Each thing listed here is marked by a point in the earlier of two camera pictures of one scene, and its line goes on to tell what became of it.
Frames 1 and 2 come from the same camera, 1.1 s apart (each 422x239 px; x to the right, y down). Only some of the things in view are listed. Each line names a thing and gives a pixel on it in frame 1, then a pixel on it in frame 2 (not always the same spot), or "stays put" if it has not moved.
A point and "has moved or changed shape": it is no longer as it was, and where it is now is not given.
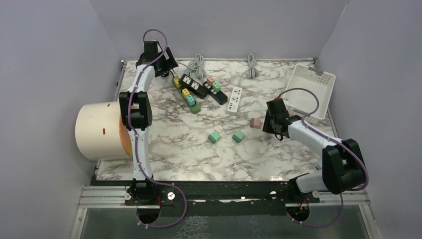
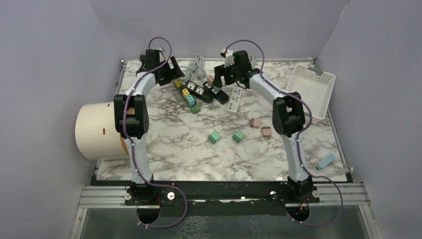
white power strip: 234,99 stays put
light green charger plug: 216,86 stays put
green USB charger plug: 214,137 stays put
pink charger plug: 210,79 stays put
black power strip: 194,86 has moved or changed shape
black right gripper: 266,127 → 219,71
